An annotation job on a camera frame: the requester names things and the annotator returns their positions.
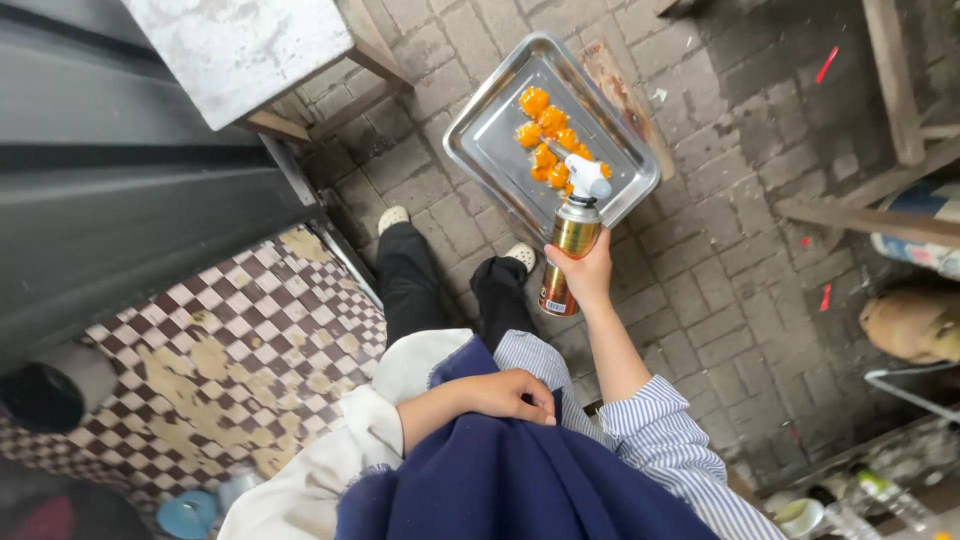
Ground gold gas torch white head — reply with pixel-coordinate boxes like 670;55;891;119
537;142;615;318

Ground striped blue white shirt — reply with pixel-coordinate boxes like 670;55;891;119
492;328;787;540

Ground cluster of orange food pieces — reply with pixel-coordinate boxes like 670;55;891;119
514;85;612;198

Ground navy blue cloth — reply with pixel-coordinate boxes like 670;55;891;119
334;334;723;540

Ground worn brown checkered mat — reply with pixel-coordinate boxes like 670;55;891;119
0;225;389;520

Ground blue bowl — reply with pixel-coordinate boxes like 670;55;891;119
156;489;219;540

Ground cream white garment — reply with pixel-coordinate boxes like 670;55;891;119
217;327;475;540

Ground black trousers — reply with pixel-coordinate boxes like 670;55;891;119
375;221;540;354

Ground person's right hand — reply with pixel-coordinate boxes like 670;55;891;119
543;228;613;313

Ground upright wooden beam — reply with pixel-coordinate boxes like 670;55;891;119
861;0;928;168

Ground person's cream left shoe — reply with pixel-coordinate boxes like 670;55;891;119
377;205;411;236

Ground black cylinder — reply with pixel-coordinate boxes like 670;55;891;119
0;343;119;435

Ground person's left hand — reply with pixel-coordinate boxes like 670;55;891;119
457;368;561;429

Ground person's cream shoe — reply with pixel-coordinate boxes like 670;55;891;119
503;241;539;274
377;205;411;236

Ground pale glass jar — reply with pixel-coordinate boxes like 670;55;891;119
216;468;265;516

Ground long wooden beam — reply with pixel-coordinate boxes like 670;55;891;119
774;196;960;250

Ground dark metal cabinet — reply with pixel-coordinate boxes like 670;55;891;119
0;0;325;378

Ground person's cream right shoe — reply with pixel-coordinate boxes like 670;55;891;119
503;241;539;274

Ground white topped wooden stool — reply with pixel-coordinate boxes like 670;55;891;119
120;0;414;145

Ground rectangular steel tray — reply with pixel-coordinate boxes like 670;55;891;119
441;30;662;246

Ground blue white barrel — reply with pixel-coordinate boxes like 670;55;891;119
869;178;960;282

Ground white tube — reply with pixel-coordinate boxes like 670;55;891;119
863;363;960;424

